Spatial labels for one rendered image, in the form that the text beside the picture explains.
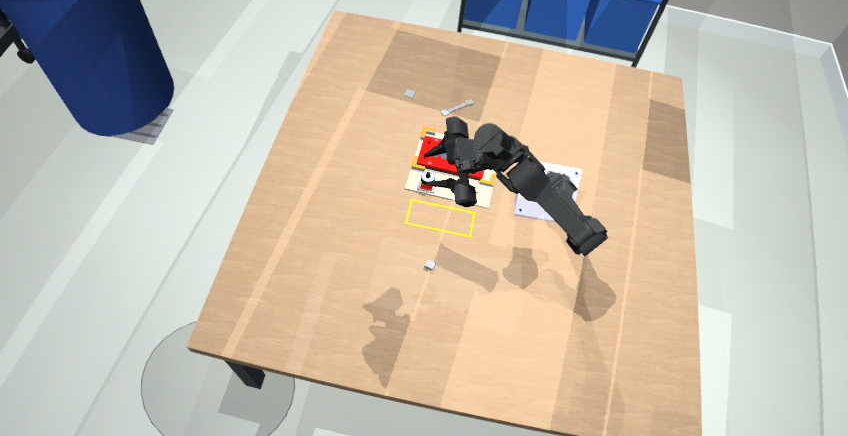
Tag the black and white wheel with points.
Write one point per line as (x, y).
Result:
(425, 180)

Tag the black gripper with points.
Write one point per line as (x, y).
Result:
(464, 193)

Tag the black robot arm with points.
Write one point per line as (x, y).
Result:
(553, 192)

